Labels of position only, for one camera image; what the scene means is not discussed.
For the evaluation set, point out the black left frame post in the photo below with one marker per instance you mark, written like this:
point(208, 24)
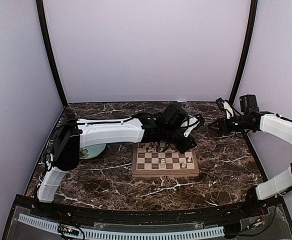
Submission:
point(49, 51)

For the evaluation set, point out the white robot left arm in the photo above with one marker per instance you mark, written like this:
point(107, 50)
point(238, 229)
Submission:
point(75, 134)

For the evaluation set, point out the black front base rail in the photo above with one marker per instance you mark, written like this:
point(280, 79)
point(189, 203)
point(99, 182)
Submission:
point(228, 215)

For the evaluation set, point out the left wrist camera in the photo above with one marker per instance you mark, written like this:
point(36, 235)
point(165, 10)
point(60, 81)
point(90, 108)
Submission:
point(192, 122)

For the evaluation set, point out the white cable duct strip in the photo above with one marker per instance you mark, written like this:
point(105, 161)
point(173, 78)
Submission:
point(107, 231)

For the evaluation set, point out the wooden chess board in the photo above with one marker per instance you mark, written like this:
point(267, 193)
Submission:
point(152, 160)

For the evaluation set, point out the teal ceramic flower plate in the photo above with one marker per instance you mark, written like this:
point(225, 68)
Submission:
point(91, 152)

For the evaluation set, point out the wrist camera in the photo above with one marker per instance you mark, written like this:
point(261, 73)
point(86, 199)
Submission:
point(226, 107)
point(192, 122)

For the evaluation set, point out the white chess king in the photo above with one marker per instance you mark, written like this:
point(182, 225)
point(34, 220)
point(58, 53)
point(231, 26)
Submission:
point(162, 163)

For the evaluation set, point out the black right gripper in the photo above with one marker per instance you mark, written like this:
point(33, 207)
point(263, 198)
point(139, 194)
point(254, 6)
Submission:
point(221, 125)

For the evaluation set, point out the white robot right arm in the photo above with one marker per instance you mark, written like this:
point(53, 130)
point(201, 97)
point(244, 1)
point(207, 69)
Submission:
point(273, 140)

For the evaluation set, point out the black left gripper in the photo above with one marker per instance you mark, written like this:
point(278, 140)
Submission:
point(188, 143)

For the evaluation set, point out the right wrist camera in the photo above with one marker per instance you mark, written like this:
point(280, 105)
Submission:
point(226, 107)

